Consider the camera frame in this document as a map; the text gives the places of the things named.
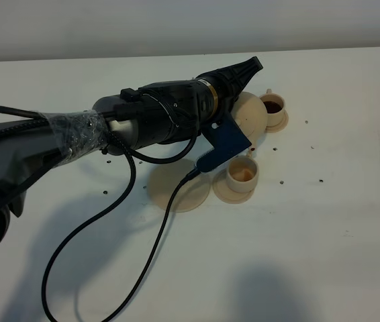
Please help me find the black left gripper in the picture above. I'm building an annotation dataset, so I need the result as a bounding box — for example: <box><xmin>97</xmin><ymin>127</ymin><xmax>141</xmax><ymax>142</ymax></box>
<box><xmin>197</xmin><ymin>56</ymin><xmax>263</xmax><ymax>111</ymax></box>

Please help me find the beige ceramic teapot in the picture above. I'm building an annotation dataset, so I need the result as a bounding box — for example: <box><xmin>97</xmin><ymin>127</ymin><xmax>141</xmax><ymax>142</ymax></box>
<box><xmin>231</xmin><ymin>92</ymin><xmax>268</xmax><ymax>145</ymax></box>

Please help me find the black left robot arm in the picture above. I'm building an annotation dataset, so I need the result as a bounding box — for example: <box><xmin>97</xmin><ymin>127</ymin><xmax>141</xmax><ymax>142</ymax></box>
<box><xmin>0</xmin><ymin>57</ymin><xmax>262</xmax><ymax>243</ymax></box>

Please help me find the large beige teapot saucer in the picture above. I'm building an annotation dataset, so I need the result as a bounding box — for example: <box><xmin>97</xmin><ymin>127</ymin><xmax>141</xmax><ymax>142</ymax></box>
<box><xmin>146</xmin><ymin>159</ymin><xmax>211</xmax><ymax>213</ymax></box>

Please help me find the far beige teacup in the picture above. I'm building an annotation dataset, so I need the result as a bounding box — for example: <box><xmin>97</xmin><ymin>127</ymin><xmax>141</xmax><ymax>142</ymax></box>
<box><xmin>260</xmin><ymin>89</ymin><xmax>285</xmax><ymax>127</ymax></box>

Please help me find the beige teacup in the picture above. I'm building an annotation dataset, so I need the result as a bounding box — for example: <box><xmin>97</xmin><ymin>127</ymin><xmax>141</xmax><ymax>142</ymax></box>
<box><xmin>260</xmin><ymin>89</ymin><xmax>285</xmax><ymax>127</ymax></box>
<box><xmin>226</xmin><ymin>152</ymin><xmax>260</xmax><ymax>193</ymax></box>

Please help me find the far beige cup saucer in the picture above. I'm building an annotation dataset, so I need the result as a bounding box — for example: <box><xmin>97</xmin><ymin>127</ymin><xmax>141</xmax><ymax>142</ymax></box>
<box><xmin>266</xmin><ymin>109</ymin><xmax>289</xmax><ymax>133</ymax></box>

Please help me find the beige cup saucer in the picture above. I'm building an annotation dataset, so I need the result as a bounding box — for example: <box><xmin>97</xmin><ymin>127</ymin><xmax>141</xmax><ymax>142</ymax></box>
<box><xmin>212</xmin><ymin>170</ymin><xmax>254</xmax><ymax>204</ymax></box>
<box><xmin>266</xmin><ymin>109</ymin><xmax>289</xmax><ymax>133</ymax></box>

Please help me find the near beige teacup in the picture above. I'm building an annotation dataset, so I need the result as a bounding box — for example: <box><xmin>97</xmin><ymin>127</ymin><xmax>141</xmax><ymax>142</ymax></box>
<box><xmin>226</xmin><ymin>152</ymin><xmax>260</xmax><ymax>193</ymax></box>

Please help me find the near beige cup saucer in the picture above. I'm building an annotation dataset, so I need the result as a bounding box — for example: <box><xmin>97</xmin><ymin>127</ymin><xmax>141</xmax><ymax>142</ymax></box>
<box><xmin>212</xmin><ymin>170</ymin><xmax>254</xmax><ymax>204</ymax></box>

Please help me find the black braided camera cable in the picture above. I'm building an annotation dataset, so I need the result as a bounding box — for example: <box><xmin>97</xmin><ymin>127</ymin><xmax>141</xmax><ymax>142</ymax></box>
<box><xmin>41</xmin><ymin>110</ymin><xmax>204</xmax><ymax>322</ymax></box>

